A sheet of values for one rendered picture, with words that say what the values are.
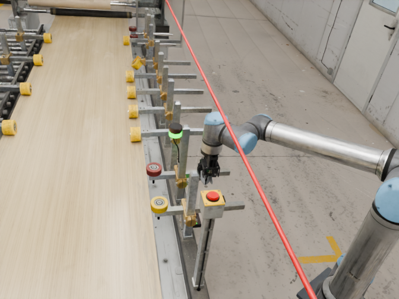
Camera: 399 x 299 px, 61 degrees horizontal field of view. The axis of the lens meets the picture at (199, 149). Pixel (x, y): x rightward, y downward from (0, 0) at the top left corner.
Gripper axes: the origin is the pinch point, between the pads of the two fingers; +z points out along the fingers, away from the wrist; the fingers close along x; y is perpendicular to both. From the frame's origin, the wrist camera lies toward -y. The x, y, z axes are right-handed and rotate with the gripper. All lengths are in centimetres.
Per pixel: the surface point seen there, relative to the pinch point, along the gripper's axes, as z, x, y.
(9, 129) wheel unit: 2, -94, -51
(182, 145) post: -10.3, -9.0, -14.6
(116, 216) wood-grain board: 7.3, -40.6, 10.5
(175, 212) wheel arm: 12.5, -14.0, 6.1
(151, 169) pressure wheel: 6.7, -23.0, -18.0
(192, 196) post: -1.4, -8.0, 10.4
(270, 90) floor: 98, 166, -282
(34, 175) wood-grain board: 7, -78, -19
